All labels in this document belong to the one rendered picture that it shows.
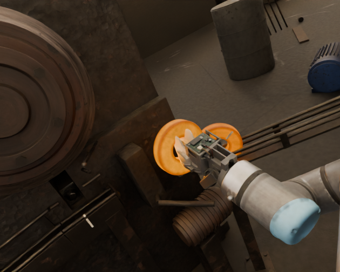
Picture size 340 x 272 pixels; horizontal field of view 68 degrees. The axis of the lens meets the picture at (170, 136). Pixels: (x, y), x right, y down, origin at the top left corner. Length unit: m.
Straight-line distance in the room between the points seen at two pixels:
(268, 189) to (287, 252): 0.93
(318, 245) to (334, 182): 0.88
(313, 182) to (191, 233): 0.47
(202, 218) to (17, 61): 0.72
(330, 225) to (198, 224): 0.77
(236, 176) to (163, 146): 0.22
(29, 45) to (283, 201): 0.65
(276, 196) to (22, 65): 0.59
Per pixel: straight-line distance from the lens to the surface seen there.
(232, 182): 0.53
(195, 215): 0.93
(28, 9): 0.92
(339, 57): 2.47
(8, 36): 0.72
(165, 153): 0.67
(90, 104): 0.78
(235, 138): 0.86
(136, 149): 0.87
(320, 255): 1.41
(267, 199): 0.50
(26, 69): 0.67
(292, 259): 1.40
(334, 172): 0.58
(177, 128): 0.68
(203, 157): 0.59
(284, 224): 0.50
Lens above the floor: 1.18
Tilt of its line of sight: 27 degrees down
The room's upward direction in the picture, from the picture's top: 24 degrees counter-clockwise
